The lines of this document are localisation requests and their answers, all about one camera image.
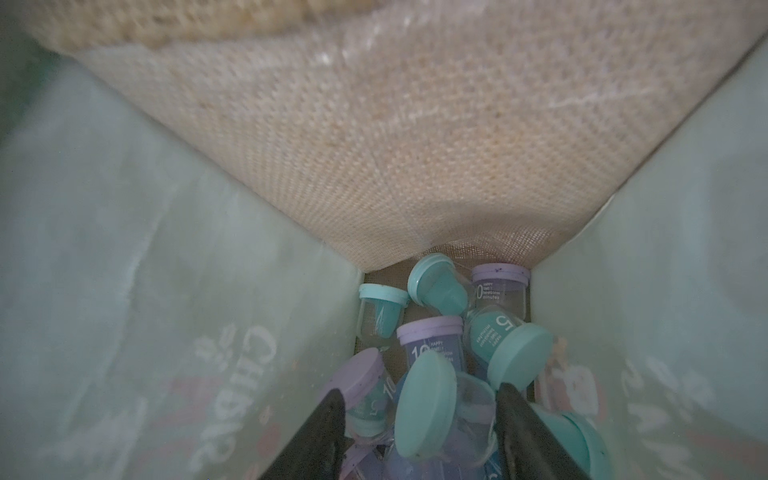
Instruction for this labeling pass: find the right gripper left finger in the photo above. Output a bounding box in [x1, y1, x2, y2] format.
[260, 389, 346, 480]

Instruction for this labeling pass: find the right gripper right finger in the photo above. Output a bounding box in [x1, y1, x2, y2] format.
[495, 383, 589, 480]

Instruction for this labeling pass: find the purple hourglass pile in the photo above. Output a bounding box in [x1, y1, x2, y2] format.
[471, 263, 531, 320]
[396, 316, 467, 372]

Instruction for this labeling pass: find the green hourglass pile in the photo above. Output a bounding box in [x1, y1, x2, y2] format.
[407, 253, 472, 316]
[356, 283, 410, 350]

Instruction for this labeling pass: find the purple hourglass top pile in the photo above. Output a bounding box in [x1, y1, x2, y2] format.
[471, 263, 531, 320]

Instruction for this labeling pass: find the green hourglass top pile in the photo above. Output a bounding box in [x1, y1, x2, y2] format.
[407, 253, 472, 316]

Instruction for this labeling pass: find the green hourglass front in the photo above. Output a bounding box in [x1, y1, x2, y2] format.
[394, 350, 497, 469]

